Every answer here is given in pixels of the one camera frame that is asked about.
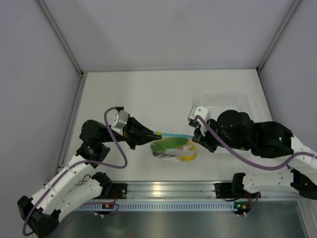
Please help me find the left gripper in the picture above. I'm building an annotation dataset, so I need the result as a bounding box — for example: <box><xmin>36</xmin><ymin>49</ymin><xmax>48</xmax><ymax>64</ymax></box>
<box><xmin>100</xmin><ymin>114</ymin><xmax>161</xmax><ymax>150</ymax></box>

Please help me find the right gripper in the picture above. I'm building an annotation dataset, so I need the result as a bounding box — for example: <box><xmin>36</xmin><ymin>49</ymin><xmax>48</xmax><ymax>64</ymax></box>
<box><xmin>192</xmin><ymin>120</ymin><xmax>251</xmax><ymax>153</ymax></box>

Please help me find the clear zip top bag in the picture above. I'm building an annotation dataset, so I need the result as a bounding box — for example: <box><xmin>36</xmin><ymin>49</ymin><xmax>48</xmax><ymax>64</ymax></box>
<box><xmin>150</xmin><ymin>131</ymin><xmax>198</xmax><ymax>162</ymax></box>

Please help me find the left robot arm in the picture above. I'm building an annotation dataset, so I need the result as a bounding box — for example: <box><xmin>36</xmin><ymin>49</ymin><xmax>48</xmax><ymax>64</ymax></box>
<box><xmin>17</xmin><ymin>116</ymin><xmax>162</xmax><ymax>238</ymax></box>

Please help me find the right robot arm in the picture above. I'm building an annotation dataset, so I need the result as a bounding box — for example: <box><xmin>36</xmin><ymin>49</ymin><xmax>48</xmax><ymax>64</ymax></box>
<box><xmin>188</xmin><ymin>106</ymin><xmax>317</xmax><ymax>200</ymax></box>

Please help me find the green fake lettuce leaf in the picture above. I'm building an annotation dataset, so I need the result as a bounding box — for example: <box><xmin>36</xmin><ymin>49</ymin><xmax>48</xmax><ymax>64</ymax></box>
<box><xmin>150</xmin><ymin>137</ymin><xmax>189</xmax><ymax>153</ymax></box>

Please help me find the purple fake eggplant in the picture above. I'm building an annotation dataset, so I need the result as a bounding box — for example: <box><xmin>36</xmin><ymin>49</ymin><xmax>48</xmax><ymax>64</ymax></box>
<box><xmin>152</xmin><ymin>151</ymin><xmax>174</xmax><ymax>159</ymax></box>

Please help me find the clear plastic basket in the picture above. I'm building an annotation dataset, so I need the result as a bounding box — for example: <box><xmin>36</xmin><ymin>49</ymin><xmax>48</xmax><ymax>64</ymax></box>
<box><xmin>192</xmin><ymin>91</ymin><xmax>261</xmax><ymax>121</ymax></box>

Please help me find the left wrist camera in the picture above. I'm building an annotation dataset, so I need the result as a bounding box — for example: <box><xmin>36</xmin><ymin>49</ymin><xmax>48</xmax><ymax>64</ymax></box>
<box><xmin>111</xmin><ymin>107</ymin><xmax>130</xmax><ymax>134</ymax></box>

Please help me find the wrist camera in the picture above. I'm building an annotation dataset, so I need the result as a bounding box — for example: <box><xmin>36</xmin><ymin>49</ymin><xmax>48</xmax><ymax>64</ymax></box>
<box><xmin>111</xmin><ymin>107</ymin><xmax>130</xmax><ymax>134</ymax></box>
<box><xmin>188</xmin><ymin>106</ymin><xmax>211</xmax><ymax>136</ymax></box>

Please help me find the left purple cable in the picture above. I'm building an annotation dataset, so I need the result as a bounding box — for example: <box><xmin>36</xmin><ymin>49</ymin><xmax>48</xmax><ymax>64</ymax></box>
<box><xmin>22</xmin><ymin>107</ymin><xmax>128</xmax><ymax>236</ymax></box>

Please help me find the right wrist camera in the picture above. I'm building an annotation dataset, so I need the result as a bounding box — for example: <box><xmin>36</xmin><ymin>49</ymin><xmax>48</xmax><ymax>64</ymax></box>
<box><xmin>188</xmin><ymin>106</ymin><xmax>211</xmax><ymax>136</ymax></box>

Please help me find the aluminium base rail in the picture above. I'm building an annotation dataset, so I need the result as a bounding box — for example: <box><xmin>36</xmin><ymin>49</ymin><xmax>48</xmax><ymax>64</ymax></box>
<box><xmin>43</xmin><ymin>180</ymin><xmax>309</xmax><ymax>200</ymax></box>

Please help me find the white slotted cable duct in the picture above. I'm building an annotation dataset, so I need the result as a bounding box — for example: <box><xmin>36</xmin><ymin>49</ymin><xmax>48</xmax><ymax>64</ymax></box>
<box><xmin>76</xmin><ymin>200</ymin><xmax>250</xmax><ymax>212</ymax></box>

